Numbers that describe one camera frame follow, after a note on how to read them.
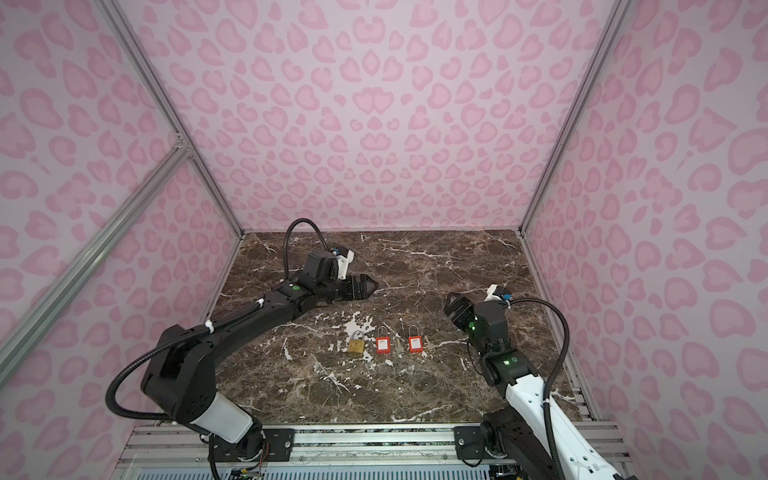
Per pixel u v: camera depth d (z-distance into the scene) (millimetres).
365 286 765
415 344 881
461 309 713
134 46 735
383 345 882
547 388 510
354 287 750
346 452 727
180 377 435
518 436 591
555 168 989
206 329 475
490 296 713
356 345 884
